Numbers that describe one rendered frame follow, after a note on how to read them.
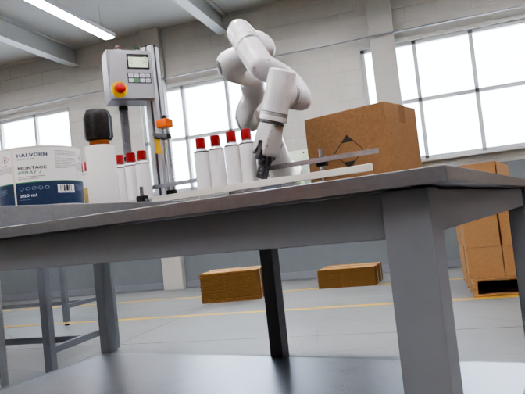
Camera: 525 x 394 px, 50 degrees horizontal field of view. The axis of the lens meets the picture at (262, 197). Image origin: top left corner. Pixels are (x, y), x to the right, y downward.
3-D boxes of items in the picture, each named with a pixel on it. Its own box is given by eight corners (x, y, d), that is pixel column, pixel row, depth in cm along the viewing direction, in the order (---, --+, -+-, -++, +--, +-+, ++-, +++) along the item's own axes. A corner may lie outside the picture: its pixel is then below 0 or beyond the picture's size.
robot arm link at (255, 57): (271, 66, 195) (305, 119, 176) (232, 55, 186) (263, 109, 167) (283, 44, 190) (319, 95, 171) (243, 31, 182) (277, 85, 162)
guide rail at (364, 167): (88, 212, 204) (87, 206, 204) (91, 212, 205) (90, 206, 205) (371, 170, 151) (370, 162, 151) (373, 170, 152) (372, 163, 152)
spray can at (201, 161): (194, 201, 182) (188, 139, 183) (204, 201, 187) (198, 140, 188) (208, 199, 180) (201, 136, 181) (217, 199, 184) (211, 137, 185)
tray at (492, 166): (371, 194, 142) (369, 178, 143) (399, 193, 165) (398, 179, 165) (497, 177, 128) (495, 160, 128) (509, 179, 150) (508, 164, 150)
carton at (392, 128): (312, 198, 190) (303, 119, 191) (347, 196, 209) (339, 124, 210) (394, 188, 171) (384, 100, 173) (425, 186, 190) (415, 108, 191)
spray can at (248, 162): (241, 195, 174) (233, 130, 175) (249, 195, 178) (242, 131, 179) (255, 192, 171) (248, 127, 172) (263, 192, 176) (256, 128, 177)
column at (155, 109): (158, 222, 209) (141, 46, 212) (166, 222, 213) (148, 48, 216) (168, 221, 207) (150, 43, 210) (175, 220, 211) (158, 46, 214)
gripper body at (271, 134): (270, 119, 177) (263, 154, 178) (254, 116, 168) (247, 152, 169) (291, 123, 173) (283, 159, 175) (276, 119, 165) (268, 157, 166)
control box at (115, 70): (105, 106, 211) (101, 57, 212) (150, 106, 218) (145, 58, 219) (110, 100, 202) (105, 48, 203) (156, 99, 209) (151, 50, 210)
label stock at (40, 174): (34, 213, 152) (30, 160, 153) (100, 205, 148) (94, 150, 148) (-20, 214, 133) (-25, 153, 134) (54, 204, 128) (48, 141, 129)
